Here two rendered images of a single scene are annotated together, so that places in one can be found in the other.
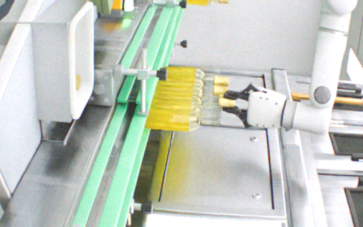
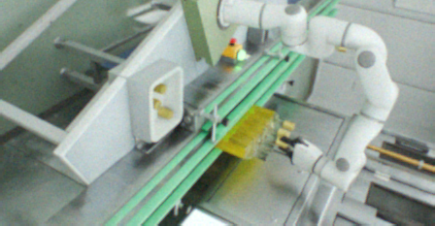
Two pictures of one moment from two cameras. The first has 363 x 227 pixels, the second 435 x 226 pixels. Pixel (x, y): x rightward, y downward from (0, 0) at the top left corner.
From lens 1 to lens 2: 47 cm
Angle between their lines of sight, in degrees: 22
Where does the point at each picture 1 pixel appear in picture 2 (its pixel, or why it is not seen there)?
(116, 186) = (159, 194)
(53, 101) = (140, 128)
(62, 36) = (144, 92)
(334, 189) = not seen: outside the picture
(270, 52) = (421, 72)
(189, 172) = (240, 184)
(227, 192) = (255, 209)
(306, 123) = (330, 178)
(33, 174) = (113, 172)
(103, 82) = (190, 116)
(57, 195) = (117, 192)
